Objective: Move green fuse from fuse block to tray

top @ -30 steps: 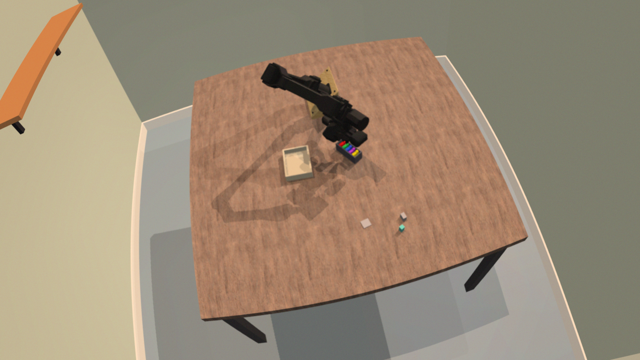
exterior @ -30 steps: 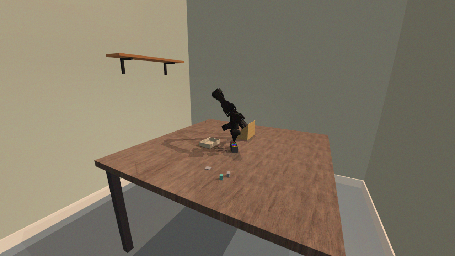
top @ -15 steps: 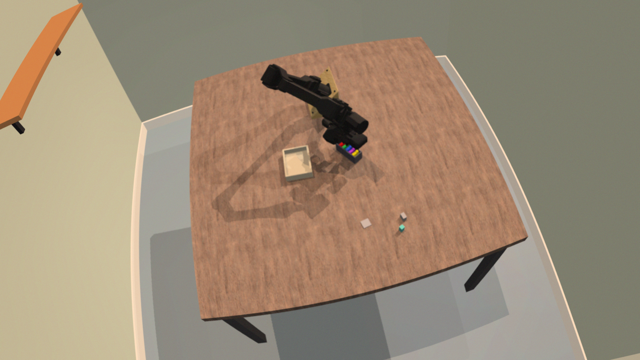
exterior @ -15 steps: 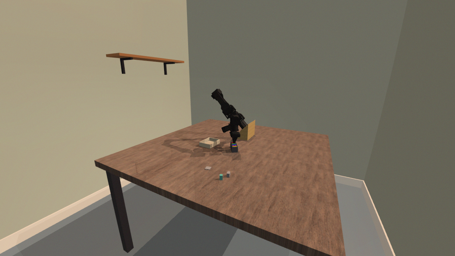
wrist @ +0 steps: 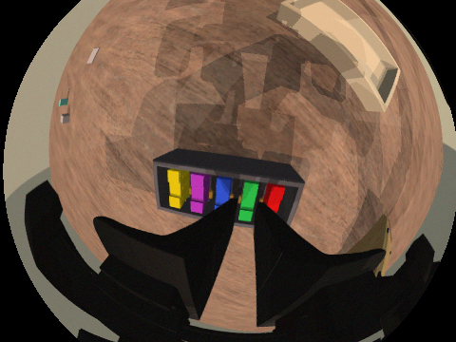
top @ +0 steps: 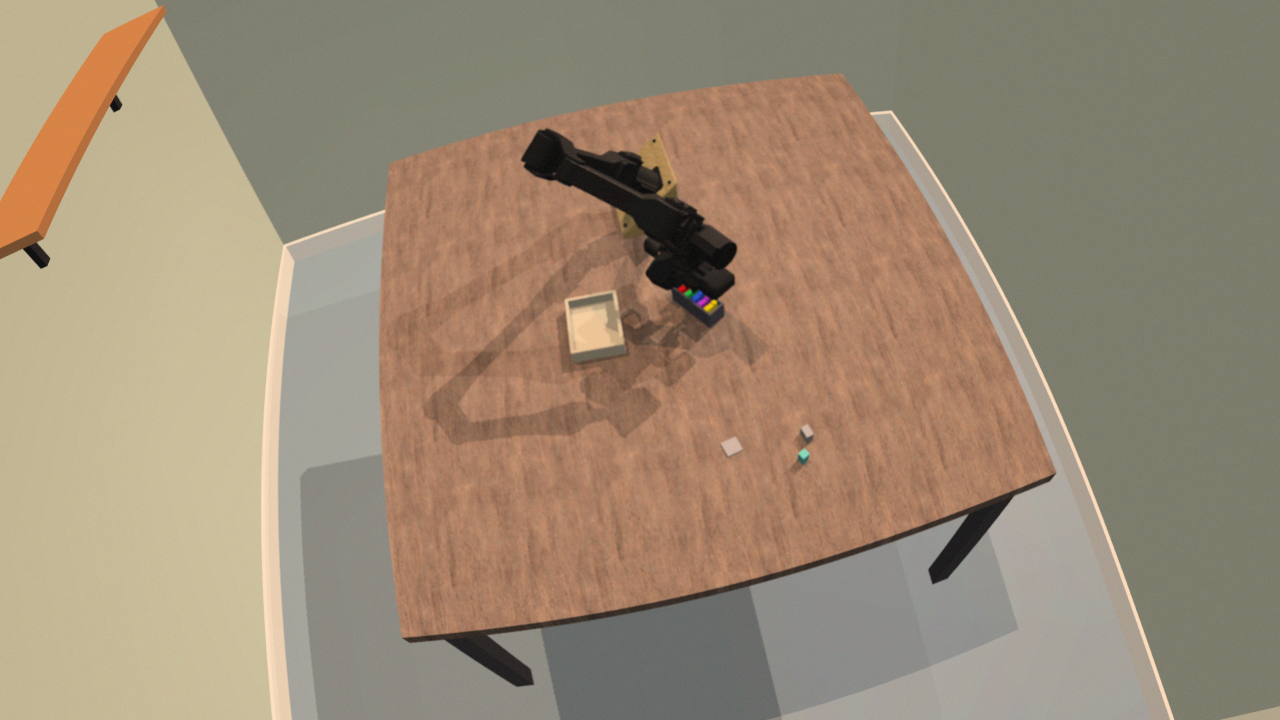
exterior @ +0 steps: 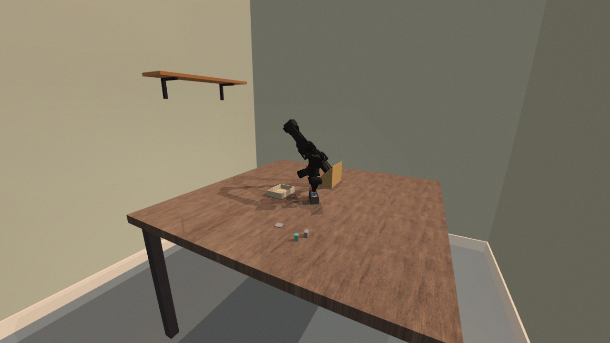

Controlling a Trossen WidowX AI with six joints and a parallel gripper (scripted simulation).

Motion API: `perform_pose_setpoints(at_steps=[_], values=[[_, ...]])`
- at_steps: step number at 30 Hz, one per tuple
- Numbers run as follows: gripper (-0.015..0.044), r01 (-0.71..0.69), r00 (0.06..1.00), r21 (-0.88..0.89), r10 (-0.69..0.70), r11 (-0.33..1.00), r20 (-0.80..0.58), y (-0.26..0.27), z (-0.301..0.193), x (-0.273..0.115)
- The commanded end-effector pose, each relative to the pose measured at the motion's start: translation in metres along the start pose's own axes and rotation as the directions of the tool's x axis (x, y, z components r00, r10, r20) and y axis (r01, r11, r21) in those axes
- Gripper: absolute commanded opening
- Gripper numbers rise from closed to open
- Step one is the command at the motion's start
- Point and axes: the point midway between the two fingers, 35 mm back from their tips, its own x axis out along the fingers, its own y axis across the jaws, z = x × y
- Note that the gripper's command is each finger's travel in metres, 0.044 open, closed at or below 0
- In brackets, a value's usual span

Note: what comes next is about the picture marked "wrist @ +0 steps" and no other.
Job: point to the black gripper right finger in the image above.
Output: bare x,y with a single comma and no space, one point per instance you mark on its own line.
289,269

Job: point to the blue fuse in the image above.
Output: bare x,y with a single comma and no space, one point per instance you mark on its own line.
224,190

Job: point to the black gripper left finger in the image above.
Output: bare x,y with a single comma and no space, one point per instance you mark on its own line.
188,259

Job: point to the red fuse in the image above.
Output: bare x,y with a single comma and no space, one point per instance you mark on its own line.
273,196

